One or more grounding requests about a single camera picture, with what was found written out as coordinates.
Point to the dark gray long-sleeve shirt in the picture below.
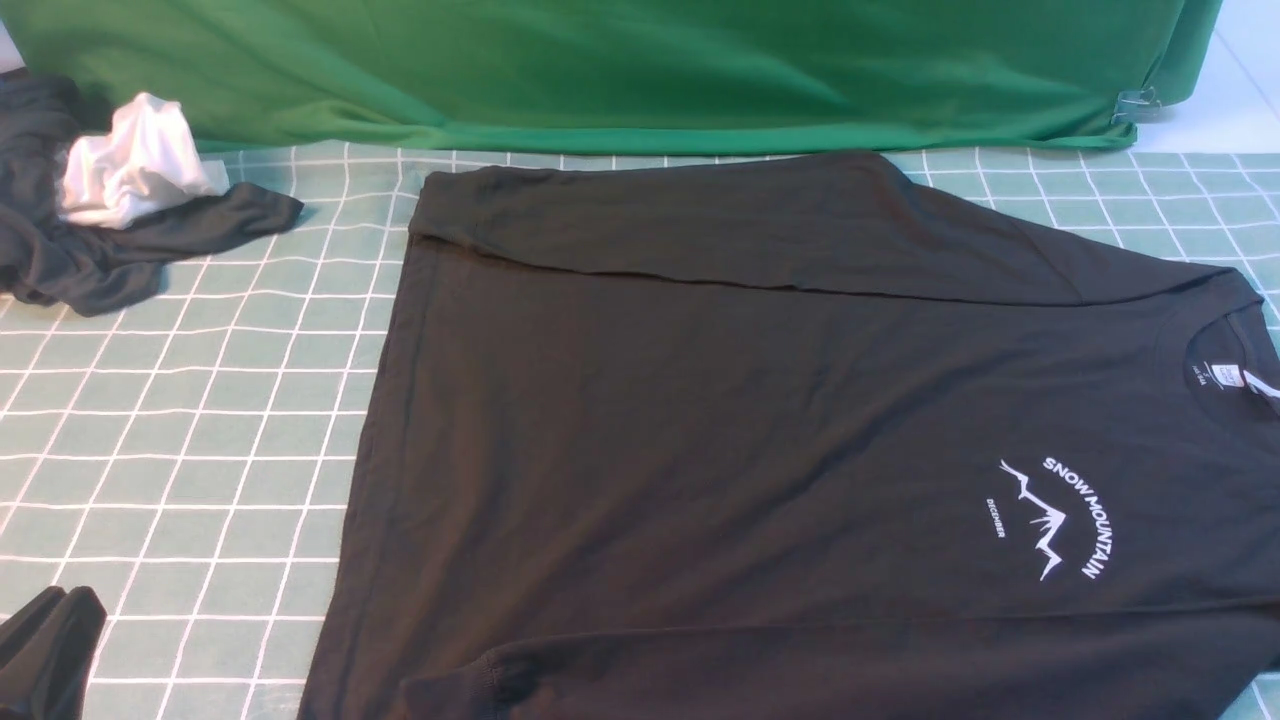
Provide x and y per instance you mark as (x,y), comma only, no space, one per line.
(799,439)

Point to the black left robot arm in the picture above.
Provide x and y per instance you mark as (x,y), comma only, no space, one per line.
(47,649)

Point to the green backdrop cloth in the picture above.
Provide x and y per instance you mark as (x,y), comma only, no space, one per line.
(696,78)

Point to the green checkered tablecloth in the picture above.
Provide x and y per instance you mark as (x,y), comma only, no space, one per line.
(191,458)

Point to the crumpled white garment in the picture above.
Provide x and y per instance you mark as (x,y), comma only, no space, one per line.
(147,163)

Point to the silver binder clip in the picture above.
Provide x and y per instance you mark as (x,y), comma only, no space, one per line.
(1140,105)

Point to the crumpled dark gray garment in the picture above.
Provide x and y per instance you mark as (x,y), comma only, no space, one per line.
(95,269)

